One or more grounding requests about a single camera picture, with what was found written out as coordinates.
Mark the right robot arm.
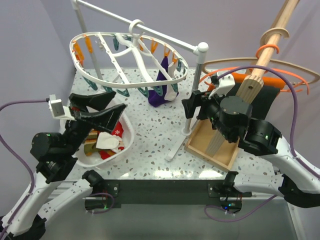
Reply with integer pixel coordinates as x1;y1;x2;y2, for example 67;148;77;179
181;90;320;208

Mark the purple sock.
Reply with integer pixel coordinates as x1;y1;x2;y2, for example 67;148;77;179
146;56;173;109

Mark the white drying stand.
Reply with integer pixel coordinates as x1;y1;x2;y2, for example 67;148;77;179
69;0;210;162

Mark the red Christmas sock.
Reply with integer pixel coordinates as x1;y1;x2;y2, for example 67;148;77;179
98;149;116;160
111;122;125;153

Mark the wooden rack base tray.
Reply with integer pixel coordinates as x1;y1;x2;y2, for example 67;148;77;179
185;119;239;172

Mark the dark grey garment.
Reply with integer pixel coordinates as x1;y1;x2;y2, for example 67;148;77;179
229;83;281;121

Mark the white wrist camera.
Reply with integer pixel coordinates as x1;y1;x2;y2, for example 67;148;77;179
209;71;235;99
48;94;68;120

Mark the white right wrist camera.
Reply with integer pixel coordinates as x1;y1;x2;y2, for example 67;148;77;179
209;71;235;99

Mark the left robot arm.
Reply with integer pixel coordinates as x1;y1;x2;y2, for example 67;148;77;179
0;91;126;240

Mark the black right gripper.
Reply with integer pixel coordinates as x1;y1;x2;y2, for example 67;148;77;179
181;85;234;140

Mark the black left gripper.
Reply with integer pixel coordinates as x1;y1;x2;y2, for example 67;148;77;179
64;90;128;154

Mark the orange garment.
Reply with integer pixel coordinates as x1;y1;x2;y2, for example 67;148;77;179
232;72;286;90

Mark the green striped sock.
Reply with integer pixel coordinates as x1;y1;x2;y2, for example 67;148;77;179
83;129;100;157

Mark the white plastic basin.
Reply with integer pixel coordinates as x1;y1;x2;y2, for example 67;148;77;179
74;109;135;169

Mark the orange plastic hanger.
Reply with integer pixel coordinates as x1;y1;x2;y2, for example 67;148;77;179
198;44;311;95

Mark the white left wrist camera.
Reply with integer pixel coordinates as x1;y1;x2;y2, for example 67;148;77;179
48;94;68;120

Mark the white sock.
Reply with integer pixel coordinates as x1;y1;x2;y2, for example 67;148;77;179
96;132;120;150
164;62;178;102

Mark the wooden rack post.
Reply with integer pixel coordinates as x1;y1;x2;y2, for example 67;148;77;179
204;0;301;158

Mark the white round clip hanger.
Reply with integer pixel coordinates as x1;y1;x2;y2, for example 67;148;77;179
69;19;195;94

